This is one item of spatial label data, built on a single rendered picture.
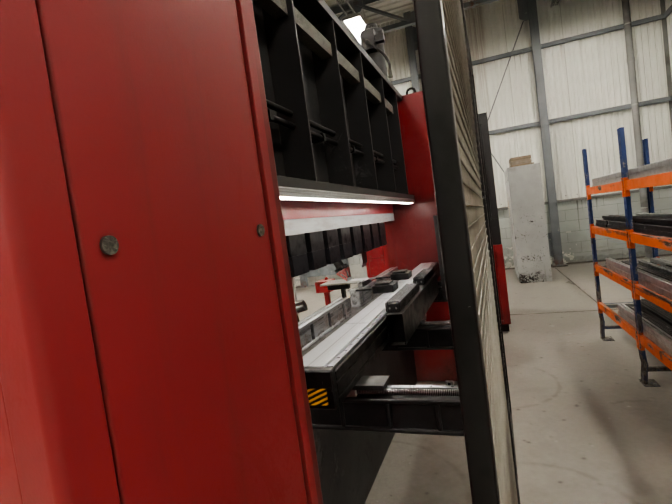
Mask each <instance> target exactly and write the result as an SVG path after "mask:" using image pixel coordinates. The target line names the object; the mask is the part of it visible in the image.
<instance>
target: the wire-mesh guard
mask: <svg viewBox="0 0 672 504"><path fill-rule="evenodd" d="M442 5H443V14H444V23H445V31H446V40H447V48H448V57H449V66H450V74H451V83H452V91H453V100H454V108H455V117H456V126H457V134H458V143H459V151H460V160H461V169H462V177H463V186H464V194H465V203H466V212H467V220H468V229H469V237H470V246H471V254H472V263H473V272H474V280H475V289H476V297H477V306H478V315H479V323H480V332H481V340H482V349H483V358H484V366H485V375H486V383H487V392H488V401H489V409H490V418H491V426H492V435H493V443H494V452H495V461H496V469H497V478H498V486H499V495H500V504H518V499H517V489H516V480H515V471H514V462H513V455H512V445H511V435H510V427H509V420H508V410H507V400H506V392H505V385H504V375H503V365H502V357H501V350H500V341H499V331H498V322H497V315H496V307H495V300H494V286H493V279H492V271H491V264H490V257H489V250H488V244H489V243H488V242H487V237H488V235H487V233H486V230H487V228H486V225H485V222H486V221H485V216H484V214H485V213H484V206H483V198H482V192H483V191H482V190H481V185H482V183H481V181H480V177H481V175H480V172H479V170H480V167H479V163H478V162H479V159H478V155H477V154H478V151H477V147H478V146H477V142H476V140H477V138H476V134H475V133H476V130H475V122H474V113H473V105H472V96H471V95H472V93H471V88H470V87H471V85H470V77H469V68H468V60H467V51H466V43H465V41H466V40H465V32H464V23H463V15H462V8H461V2H460V0H442Z"/></svg>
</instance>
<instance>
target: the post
mask: <svg viewBox="0 0 672 504"><path fill-rule="evenodd" d="M463 23H464V32H465V40H466V41H465V43H466V51H467V60H468V68H469V77H470V85H471V87H470V88H471V93H472V95H471V96H472V105H473V113H474V122H475V130H476V133H475V134H476V138H477V140H476V142H477V146H478V147H477V151H478V154H477V155H478V159H479V162H478V163H479V167H480V170H479V172H480V175H481V177H480V181H481V183H482V185H481V190H482V191H483V192H482V198H483V206H484V213H485V214H484V216H485V221H486V222H485V225H486V228H487V230H486V233H487V235H488V237H487V242H488V243H489V244H488V250H489V257H490V264H491V271H492V279H493V286H494V300H495V307H496V315H497V322H498V331H499V341H500V350H501V357H502V365H503V375H504V385H505V392H506V400H507V410H508V420H509V427H510V435H511V445H512V455H513V462H514V471H515V480H516V489H517V496H519V497H520V495H519V486H518V477H517V468H516V460H515V451H514V442H513V433H512V424H511V416H510V407H509V398H508V389H507V380H506V372H505V363H504V354H503V345H502V336H501V327H500V319H499V310H498V301H497V292H496V283H495V275H494V266H493V257H492V248H491V239H490V231H489V222H488V213H487V204H486V195H485V187H484V178H483V169H482V160H481V151H480V143H479V134H478V125H477V116H476V107H475V99H474V90H473V81H472V72H471V63H470V55H469V46H468V37H467V28H466V19H465V17H464V18H463Z"/></svg>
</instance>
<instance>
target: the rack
mask: <svg viewBox="0 0 672 504"><path fill-rule="evenodd" d="M617 135H618V145H619V156H620V166H621V177H622V178H621V181H620V182H615V183H609V184H604V185H599V186H594V187H590V180H589V170H588V160H587V150H586V149H582V156H583V166H584V176H585V186H586V196H587V206H588V216H589V226H590V236H591V246H592V256H593V266H594V276H595V286H596V296H597V306H598V314H599V318H600V336H601V337H600V338H601V339H602V340H603V341H615V340H614V339H613V338H612V337H611V336H610V337H605V329H624V330H625V331H626V332H627V333H628V334H629V335H631V336H632V337H633V338H634V339H635V340H636V344H637V348H638V351H639V357H640V360H641V379H639V381H640V382H641V383H642V384H643V385H644V386H645V387H661V386H660V385H659V384H658V383H657V382H656V381H655V380H654V379H648V372H653V371H672V356H670V355H668V354H667V353H666V352H665V351H663V350H662V349H661V348H659V347H658V346H657V345H656V344H654V342H653V341H651V340H650V339H649V338H648V337H646V336H644V335H643V324H642V314H643V312H641V303H640V296H641V297H643V298H645V299H647V300H648V301H650V302H652V303H654V304H655V305H657V306H659V307H661V308H663V309H664V310H666V311H668V312H670V313H672V299H669V298H667V297H665V296H662V295H661V294H659V293H657V292H654V291H653V290H651V289H649V288H647V287H645V286H642V285H640V284H639V282H638V271H637V264H638V263H639V262H637V261H636V250H635V243H637V244H641V245H646V246H650V247H652V254H653V258H656V257H658V258H659V256H658V248H659V249H663V250H667V251H672V237H667V236H660V235H654V234H648V233H642V232H635V231H634V229H633V218H632V207H631V197H630V190H631V189H638V188H647V199H648V210H649V213H655V212H654V201H653V187H654V186H662V185H670V184H672V171H671V172H666V173H661V174H656V175H651V176H646V177H640V178H635V179H630V180H629V176H628V165H627V154H626V144H625V133H624V127H621V128H618V129H617ZM642 145H643V156H644V165H647V164H650V157H649V146H648V138H646V139H644V140H642ZM615 191H622V197H623V198H624V208H625V219H626V229H625V230H622V229H616V228H609V227H602V226H594V220H593V210H592V200H591V194H599V193H607V192H615ZM595 234H598V235H602V236H606V237H611V238H615V239H619V240H624V241H627V248H628V250H629V261H630V272H631V280H630V279H628V278H625V277H623V276H621V275H620V274H618V273H616V272H614V271H611V270H609V269H608V268H607V266H606V265H599V264H598V260H597V250H596V240H595ZM599 273H600V274H602V275H604V276H605V277H607V278H609V279H611V280H613V281H614V282H616V283H618V284H620V285H621V286H623V287H625V288H627V289H629V290H630V291H631V293H632V298H633V302H621V303H602V300H601V290H600V281H599ZM617 304H625V305H626V306H628V305H629V306H631V307H634V314H635V323H636V328H635V327H634V326H632V325H631V324H629V323H628V322H627V321H625V320H624V319H623V318H622V317H621V316H620V315H618V313H617V314H616V313H615V312H614V311H613V310H611V309H610V308H618V305H617ZM603 312H604V313H605V314H606V315H607V316H608V317H610V318H611V319H612V320H613V321H614V322H616V323H617V324H618V325H612V326H605V321H604V317H603ZM641 313H642V314H641ZM645 348H646V349H647V350H648V351H649V352H650V353H651V354H653V355H654V356H655V357H656V358H657V359H658V360H659V361H661V362H662V363H663V364H664V365H665V366H655V367H648V362H647V358H646V353H645Z"/></svg>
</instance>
